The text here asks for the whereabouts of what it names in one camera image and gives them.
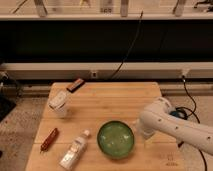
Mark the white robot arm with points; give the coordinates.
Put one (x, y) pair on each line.
(156, 117)

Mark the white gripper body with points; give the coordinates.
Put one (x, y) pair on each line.
(142, 129)

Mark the clear plastic bottle white label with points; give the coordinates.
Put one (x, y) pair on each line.
(75, 150)

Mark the clear plastic cup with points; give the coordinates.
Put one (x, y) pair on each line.
(58, 104)

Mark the red-brown pocket knife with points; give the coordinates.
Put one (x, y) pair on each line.
(49, 140)

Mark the brown rectangular block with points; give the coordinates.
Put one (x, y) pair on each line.
(75, 85)

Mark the white wall outlet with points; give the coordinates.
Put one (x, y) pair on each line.
(94, 74)

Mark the green ceramic bowl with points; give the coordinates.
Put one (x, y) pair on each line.
(115, 139)

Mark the blue connector box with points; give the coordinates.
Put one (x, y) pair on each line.
(177, 114)

